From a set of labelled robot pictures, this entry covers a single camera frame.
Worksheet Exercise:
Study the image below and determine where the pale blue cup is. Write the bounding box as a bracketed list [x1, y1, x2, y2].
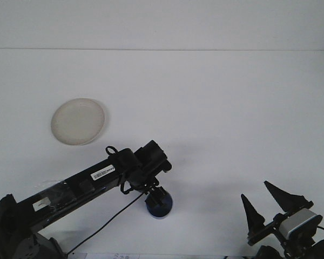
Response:
[145, 188, 174, 220]

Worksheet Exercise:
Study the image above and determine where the pale round plate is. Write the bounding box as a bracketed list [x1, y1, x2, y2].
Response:
[50, 98, 106, 146]

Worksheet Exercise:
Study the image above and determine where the white printed paper sheet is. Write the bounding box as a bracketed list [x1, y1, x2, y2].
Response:
[75, 253, 133, 259]

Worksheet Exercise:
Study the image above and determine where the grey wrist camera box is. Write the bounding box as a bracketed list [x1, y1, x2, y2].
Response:
[282, 209, 323, 238]

